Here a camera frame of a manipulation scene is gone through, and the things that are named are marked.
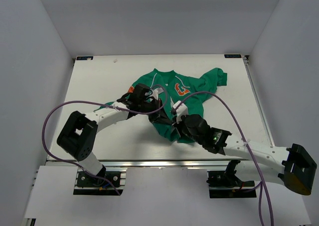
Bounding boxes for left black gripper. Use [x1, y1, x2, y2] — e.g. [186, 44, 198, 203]
[139, 98, 171, 125]

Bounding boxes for green zip jacket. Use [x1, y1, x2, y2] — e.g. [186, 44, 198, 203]
[93, 68, 228, 144]

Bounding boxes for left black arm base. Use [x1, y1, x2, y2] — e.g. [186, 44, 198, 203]
[73, 171, 126, 196]

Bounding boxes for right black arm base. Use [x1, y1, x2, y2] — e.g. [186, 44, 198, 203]
[206, 160, 257, 199]

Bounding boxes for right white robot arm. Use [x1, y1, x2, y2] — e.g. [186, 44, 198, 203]
[173, 114, 317, 196]

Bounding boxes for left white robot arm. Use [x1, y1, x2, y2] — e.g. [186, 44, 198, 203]
[57, 94, 172, 186]

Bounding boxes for right blue table label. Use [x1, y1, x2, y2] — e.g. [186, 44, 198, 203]
[224, 54, 242, 58]

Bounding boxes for blue table label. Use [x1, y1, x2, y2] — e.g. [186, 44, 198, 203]
[224, 54, 242, 58]
[76, 56, 93, 61]

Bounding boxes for left blue table label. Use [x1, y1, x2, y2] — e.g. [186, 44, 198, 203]
[76, 56, 93, 61]

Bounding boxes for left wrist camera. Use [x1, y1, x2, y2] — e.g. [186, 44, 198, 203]
[117, 83, 158, 107]

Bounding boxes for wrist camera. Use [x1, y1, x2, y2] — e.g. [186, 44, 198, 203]
[171, 101, 188, 123]
[117, 83, 158, 107]

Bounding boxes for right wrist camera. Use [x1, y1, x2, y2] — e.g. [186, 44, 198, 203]
[171, 101, 188, 123]

